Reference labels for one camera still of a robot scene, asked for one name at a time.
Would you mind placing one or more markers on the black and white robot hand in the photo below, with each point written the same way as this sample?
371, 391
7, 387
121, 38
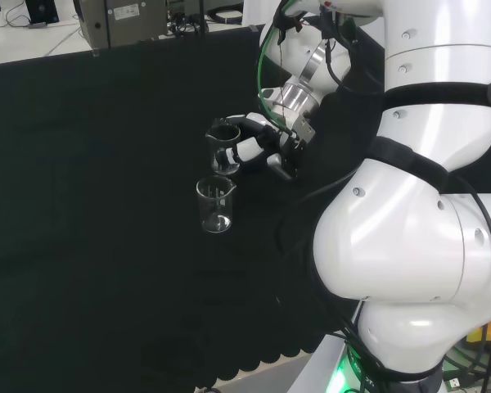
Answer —
251, 148

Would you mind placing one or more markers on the clear glass beaker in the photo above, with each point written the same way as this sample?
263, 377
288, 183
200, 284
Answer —
214, 204
219, 143

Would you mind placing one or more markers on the clear cloth clip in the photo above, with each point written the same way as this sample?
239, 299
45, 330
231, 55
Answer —
95, 52
252, 28

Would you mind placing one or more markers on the black bench cloth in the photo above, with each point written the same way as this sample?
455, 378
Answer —
86, 184

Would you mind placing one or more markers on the grey metal cabinet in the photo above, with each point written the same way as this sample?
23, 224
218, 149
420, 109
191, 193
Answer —
122, 20

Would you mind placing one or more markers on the small grey hub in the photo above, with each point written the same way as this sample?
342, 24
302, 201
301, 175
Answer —
33, 26

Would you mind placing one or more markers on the black computer tower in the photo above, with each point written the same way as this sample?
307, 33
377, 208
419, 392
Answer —
43, 10

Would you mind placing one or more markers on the yellow stop button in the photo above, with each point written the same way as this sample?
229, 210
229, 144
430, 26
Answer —
487, 331

